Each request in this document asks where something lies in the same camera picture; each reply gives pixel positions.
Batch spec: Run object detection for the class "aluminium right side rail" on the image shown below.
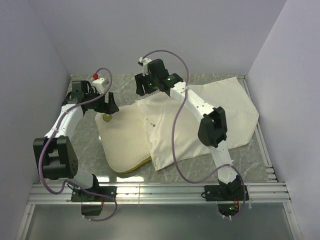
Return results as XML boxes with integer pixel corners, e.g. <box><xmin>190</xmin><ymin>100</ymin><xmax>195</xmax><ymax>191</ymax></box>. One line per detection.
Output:
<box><xmin>239</xmin><ymin>74</ymin><xmax>278</xmax><ymax>183</ymax></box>

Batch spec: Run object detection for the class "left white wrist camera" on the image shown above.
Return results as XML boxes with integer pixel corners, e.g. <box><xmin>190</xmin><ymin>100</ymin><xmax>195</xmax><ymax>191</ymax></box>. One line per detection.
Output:
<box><xmin>92</xmin><ymin>73</ymin><xmax>109</xmax><ymax>94</ymax></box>

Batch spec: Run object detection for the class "cream satin pillowcase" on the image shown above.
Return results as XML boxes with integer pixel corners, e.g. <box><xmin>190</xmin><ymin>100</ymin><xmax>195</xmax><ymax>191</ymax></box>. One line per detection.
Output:
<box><xmin>134</xmin><ymin>76</ymin><xmax>260</xmax><ymax>172</ymax></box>

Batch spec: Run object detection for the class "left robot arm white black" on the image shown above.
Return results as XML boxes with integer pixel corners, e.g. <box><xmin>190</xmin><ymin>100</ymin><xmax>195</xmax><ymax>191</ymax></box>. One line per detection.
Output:
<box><xmin>33</xmin><ymin>77</ymin><xmax>119</xmax><ymax>201</ymax></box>

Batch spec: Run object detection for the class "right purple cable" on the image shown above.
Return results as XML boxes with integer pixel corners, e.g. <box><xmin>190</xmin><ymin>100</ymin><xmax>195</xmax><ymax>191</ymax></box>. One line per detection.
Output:
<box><xmin>139</xmin><ymin>49</ymin><xmax>247</xmax><ymax>219</ymax></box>

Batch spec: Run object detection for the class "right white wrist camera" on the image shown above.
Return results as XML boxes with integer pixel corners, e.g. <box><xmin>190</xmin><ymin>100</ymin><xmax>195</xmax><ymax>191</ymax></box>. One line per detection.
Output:
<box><xmin>138</xmin><ymin>57</ymin><xmax>152</xmax><ymax>76</ymax></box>

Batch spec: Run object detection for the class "cream quilted pillow yellow edge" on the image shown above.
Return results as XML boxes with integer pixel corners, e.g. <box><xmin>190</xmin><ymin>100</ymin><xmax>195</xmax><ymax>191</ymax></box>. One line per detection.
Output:
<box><xmin>95</xmin><ymin>103</ymin><xmax>152</xmax><ymax>174</ymax></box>

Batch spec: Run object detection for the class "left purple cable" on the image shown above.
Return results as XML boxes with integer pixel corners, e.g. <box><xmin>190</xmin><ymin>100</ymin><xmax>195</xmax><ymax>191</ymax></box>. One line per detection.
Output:
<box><xmin>38</xmin><ymin>67</ymin><xmax>118</xmax><ymax>222</ymax></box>

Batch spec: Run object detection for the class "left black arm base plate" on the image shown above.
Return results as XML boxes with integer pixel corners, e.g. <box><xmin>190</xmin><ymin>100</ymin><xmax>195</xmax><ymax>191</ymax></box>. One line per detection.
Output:
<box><xmin>70</xmin><ymin>186</ymin><xmax>117</xmax><ymax>203</ymax></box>

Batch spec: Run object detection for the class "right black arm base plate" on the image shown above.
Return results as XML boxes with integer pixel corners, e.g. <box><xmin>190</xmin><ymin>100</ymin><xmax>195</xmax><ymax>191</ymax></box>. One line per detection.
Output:
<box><xmin>201</xmin><ymin>185</ymin><xmax>249</xmax><ymax>202</ymax></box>

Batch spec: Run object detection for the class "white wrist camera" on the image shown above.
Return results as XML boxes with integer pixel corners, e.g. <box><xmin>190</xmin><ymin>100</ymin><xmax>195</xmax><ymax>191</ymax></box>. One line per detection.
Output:
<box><xmin>138</xmin><ymin>57</ymin><xmax>152</xmax><ymax>76</ymax></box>
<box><xmin>92</xmin><ymin>73</ymin><xmax>109</xmax><ymax>94</ymax></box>

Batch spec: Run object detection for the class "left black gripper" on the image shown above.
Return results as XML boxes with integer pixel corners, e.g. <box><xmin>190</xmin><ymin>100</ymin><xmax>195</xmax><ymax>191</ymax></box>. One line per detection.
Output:
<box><xmin>85</xmin><ymin>88</ymin><xmax>119</xmax><ymax>115</ymax></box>

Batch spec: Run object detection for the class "purple cable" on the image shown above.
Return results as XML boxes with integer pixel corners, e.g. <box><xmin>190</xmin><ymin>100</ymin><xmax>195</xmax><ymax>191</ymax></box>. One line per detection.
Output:
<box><xmin>38</xmin><ymin>67</ymin><xmax>118</xmax><ymax>222</ymax></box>
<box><xmin>139</xmin><ymin>49</ymin><xmax>247</xmax><ymax>219</ymax></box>

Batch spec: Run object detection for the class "aluminium front mounting rail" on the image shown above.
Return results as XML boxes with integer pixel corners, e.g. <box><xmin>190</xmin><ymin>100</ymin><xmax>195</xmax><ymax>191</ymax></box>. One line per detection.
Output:
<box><xmin>27</xmin><ymin>182</ymin><xmax>291</xmax><ymax>205</ymax></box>

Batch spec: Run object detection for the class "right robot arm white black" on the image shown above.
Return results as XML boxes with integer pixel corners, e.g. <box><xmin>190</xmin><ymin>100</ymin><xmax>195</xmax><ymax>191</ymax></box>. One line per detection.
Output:
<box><xmin>134</xmin><ymin>57</ymin><xmax>246</xmax><ymax>201</ymax></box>

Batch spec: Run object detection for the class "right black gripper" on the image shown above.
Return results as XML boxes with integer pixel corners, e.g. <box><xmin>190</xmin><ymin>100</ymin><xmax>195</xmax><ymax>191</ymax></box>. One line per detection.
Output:
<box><xmin>133</xmin><ymin>71</ymin><xmax>159</xmax><ymax>98</ymax></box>

